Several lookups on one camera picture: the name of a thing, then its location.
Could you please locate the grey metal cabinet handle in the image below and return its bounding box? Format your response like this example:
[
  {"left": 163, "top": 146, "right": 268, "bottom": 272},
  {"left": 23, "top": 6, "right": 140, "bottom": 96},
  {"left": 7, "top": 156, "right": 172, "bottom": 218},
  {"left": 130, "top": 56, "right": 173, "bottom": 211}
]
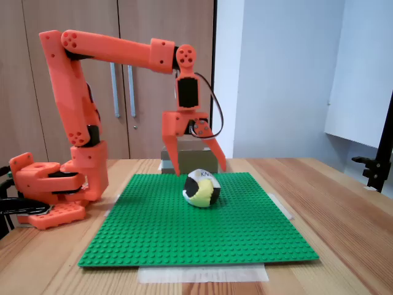
[
  {"left": 109, "top": 62, "right": 120, "bottom": 118},
  {"left": 126, "top": 65, "right": 137, "bottom": 117}
]

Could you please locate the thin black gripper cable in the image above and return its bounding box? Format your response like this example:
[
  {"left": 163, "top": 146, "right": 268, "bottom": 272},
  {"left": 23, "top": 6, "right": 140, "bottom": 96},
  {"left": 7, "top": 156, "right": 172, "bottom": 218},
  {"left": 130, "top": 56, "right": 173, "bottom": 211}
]
[{"left": 189, "top": 73, "right": 224, "bottom": 138}]

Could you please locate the wide masking tape strip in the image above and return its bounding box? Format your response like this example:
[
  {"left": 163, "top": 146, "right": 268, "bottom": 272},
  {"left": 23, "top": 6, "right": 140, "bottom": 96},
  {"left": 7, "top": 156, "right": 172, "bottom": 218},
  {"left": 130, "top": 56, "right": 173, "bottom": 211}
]
[{"left": 137, "top": 264, "right": 270, "bottom": 284}]

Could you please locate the black camera stand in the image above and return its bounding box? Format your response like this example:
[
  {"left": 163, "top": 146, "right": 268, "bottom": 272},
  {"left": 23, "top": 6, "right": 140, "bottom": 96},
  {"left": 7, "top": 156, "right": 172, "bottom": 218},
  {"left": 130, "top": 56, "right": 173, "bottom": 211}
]
[{"left": 351, "top": 88, "right": 393, "bottom": 194}]

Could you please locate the brown wooden cabinet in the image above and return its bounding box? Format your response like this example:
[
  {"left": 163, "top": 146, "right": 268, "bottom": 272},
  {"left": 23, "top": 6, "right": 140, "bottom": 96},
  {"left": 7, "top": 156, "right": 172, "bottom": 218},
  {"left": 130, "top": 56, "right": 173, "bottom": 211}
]
[{"left": 0, "top": 0, "right": 216, "bottom": 160}]

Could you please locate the green studded baseplate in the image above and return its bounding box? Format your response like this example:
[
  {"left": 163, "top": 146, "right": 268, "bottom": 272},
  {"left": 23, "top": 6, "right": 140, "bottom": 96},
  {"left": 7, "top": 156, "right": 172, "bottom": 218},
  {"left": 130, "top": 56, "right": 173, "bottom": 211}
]
[{"left": 77, "top": 171, "right": 320, "bottom": 269}]

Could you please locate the white wall panel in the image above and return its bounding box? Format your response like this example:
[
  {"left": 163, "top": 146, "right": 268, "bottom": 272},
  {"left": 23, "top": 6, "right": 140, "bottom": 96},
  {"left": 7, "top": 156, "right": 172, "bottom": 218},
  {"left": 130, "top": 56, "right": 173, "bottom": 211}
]
[{"left": 324, "top": 0, "right": 393, "bottom": 150}]

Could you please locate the open cardboard box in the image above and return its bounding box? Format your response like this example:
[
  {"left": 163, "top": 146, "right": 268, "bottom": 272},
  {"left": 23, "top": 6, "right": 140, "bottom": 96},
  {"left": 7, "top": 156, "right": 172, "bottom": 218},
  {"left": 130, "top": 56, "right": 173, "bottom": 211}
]
[{"left": 160, "top": 138, "right": 219, "bottom": 175}]

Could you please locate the black yellow white soft ball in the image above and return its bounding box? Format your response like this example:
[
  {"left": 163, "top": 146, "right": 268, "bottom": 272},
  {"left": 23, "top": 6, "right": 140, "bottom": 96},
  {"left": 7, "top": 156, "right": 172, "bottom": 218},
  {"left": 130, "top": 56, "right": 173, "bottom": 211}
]
[{"left": 182, "top": 168, "right": 222, "bottom": 207}]

